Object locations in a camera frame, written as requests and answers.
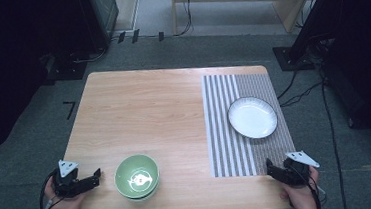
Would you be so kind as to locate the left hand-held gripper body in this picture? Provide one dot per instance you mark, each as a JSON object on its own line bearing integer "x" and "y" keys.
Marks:
{"x": 68, "y": 182}

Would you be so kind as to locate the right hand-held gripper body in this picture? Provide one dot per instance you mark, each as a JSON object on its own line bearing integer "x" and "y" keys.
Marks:
{"x": 295, "y": 171}

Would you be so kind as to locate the person's right hand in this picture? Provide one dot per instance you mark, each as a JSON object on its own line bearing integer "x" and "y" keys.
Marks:
{"x": 302, "y": 194}

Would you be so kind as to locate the person's left hand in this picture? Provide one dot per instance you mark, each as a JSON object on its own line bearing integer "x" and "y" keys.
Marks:
{"x": 63, "y": 207}

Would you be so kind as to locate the green bowl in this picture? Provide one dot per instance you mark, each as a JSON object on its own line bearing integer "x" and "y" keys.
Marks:
{"x": 136, "y": 177}

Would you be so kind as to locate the white plate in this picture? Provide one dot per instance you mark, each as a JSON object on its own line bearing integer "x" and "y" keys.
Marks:
{"x": 252, "y": 117}

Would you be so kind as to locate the striped grey placemat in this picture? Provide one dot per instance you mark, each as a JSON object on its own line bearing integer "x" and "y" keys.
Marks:
{"x": 223, "y": 128}

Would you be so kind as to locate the black tape corner mark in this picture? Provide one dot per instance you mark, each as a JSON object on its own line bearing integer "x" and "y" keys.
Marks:
{"x": 70, "y": 108}

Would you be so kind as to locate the dark curtain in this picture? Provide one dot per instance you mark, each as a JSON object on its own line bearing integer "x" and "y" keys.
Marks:
{"x": 360, "y": 54}
{"x": 6, "y": 65}

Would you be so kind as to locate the black tape strip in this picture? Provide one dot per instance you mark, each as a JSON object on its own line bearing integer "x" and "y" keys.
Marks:
{"x": 121, "y": 37}
{"x": 161, "y": 36}
{"x": 135, "y": 35}

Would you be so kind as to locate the dark cabinet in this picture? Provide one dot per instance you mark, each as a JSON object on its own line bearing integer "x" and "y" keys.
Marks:
{"x": 99, "y": 17}

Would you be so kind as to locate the black stand base plate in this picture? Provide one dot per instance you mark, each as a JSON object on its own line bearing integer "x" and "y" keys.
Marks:
{"x": 67, "y": 71}
{"x": 292, "y": 59}

